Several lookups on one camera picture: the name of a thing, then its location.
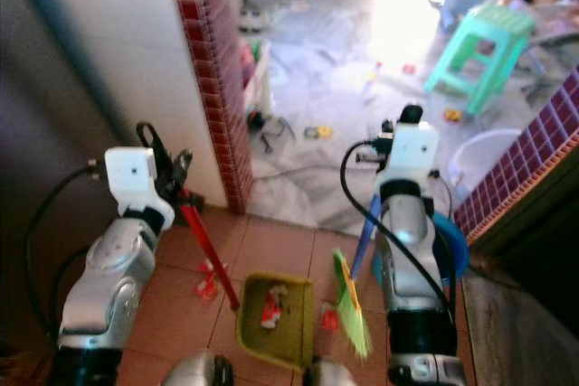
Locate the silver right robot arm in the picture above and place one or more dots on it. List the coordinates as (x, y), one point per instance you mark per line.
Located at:
(412, 250)

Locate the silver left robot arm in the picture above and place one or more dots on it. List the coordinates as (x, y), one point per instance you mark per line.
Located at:
(113, 273)

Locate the white plastic basin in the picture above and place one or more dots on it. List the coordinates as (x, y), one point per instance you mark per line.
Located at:
(479, 155)

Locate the red white litter scrap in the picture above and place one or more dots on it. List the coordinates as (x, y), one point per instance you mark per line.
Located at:
(329, 319)
(210, 268)
(272, 309)
(204, 288)

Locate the small yellow green toy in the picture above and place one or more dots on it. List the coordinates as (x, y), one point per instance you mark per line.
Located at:
(318, 132)

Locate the white plastic bottle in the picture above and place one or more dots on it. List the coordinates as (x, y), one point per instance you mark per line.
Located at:
(258, 79)

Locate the green plastic stool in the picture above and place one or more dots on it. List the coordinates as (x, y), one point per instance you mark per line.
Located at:
(493, 29)

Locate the purple tiled counter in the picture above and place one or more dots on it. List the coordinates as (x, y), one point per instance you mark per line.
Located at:
(525, 169)

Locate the blue plastic bucket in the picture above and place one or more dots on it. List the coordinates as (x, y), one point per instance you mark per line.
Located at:
(452, 241)

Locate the silver left robot leg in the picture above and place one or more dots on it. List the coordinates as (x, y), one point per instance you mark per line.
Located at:
(197, 371)

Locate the silver robot leg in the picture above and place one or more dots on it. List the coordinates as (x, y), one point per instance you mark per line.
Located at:
(330, 374)
(197, 371)

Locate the silver right robot leg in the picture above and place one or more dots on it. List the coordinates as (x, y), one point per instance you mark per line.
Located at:
(330, 374)

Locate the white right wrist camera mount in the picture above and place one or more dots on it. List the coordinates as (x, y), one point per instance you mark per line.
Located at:
(414, 149)

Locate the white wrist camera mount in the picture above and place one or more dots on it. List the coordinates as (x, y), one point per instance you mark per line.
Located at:
(414, 149)
(131, 178)

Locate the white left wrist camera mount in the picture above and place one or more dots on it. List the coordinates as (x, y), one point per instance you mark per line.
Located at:
(131, 178)

